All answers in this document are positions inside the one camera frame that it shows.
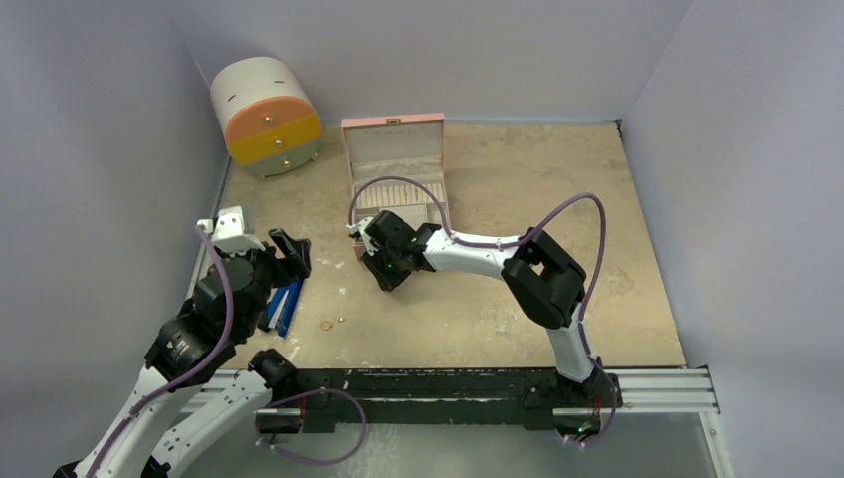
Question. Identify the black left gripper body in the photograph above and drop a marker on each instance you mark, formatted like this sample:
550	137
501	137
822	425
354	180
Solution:
272	271

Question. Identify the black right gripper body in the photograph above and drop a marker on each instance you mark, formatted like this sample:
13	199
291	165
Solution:
387	248

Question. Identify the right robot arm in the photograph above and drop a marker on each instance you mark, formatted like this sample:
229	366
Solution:
546	282

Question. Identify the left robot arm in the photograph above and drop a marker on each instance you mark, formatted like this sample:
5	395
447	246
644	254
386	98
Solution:
146	439

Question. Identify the blue stapler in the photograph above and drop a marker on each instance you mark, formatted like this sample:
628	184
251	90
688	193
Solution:
281	309

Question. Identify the round pastel drawer organizer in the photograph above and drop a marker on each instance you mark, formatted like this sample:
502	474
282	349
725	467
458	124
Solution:
269	125

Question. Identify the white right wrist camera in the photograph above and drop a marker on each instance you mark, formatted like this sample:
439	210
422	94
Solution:
363	243

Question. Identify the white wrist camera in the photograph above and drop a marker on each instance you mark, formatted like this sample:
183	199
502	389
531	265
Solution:
363	243
232	231

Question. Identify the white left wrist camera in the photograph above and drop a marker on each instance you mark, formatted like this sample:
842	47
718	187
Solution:
232	231

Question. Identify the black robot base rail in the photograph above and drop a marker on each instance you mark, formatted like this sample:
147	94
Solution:
315	399

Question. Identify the aluminium frame rail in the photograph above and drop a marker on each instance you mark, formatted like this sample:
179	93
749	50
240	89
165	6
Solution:
642	390

